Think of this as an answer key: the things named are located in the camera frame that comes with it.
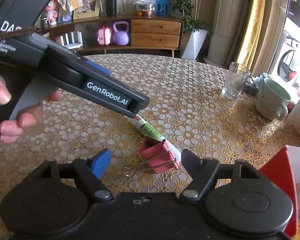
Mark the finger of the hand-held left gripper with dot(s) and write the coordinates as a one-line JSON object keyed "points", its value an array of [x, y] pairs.
{"points": [[138, 106], [97, 67]]}

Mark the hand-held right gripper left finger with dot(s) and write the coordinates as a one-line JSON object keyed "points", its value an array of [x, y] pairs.
{"points": [[101, 162]]}

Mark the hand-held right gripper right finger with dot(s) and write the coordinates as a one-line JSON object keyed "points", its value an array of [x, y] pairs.
{"points": [[190, 161]]}

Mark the white correction pen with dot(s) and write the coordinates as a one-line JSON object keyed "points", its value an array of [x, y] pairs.
{"points": [[150, 130]]}

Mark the pink binder clip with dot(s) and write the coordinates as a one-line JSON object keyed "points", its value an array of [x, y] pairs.
{"points": [[152, 152]]}

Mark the red cardboard box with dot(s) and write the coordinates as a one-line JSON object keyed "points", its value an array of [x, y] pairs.
{"points": [[280, 170]]}

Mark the person's left hand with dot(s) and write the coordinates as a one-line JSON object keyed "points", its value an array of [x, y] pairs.
{"points": [[0, 92]]}

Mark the white router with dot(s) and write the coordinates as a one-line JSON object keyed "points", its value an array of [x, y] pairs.
{"points": [[73, 45]]}

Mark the pink toy suitcase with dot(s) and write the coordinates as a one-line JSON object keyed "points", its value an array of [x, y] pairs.
{"points": [[104, 37]]}

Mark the purple kettlebell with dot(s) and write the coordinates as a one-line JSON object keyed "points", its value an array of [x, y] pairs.
{"points": [[120, 36]]}

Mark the patterned lace tablecloth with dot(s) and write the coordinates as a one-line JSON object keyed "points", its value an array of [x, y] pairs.
{"points": [[190, 120]]}

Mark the pink doll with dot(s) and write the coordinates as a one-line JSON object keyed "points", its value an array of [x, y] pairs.
{"points": [[51, 15]]}

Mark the black speaker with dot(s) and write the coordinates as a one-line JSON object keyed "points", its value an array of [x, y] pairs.
{"points": [[111, 7]]}

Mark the wooden sideboard cabinet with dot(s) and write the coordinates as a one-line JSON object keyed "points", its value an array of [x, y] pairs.
{"points": [[155, 33]]}

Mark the plastic bag of fruit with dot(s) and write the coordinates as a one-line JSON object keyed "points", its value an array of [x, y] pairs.
{"points": [[143, 6]]}

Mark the white planter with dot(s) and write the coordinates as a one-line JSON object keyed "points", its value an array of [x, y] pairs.
{"points": [[195, 43]]}

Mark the clear drinking glass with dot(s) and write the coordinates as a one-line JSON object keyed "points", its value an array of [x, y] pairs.
{"points": [[235, 82]]}

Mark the pale green cup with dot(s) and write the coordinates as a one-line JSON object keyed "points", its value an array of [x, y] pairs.
{"points": [[270, 102]]}

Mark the green potted plant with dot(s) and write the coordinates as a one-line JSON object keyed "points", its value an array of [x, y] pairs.
{"points": [[187, 7]]}

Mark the beige standing air conditioner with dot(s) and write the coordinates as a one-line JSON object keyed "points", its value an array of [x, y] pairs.
{"points": [[225, 17]]}

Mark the yellow curtain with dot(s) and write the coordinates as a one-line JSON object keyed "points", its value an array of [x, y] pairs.
{"points": [[252, 25]]}

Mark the white washing machine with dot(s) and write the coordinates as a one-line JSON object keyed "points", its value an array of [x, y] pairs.
{"points": [[290, 60]]}

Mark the picture frame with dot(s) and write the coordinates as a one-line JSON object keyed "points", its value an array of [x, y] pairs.
{"points": [[86, 11]]}

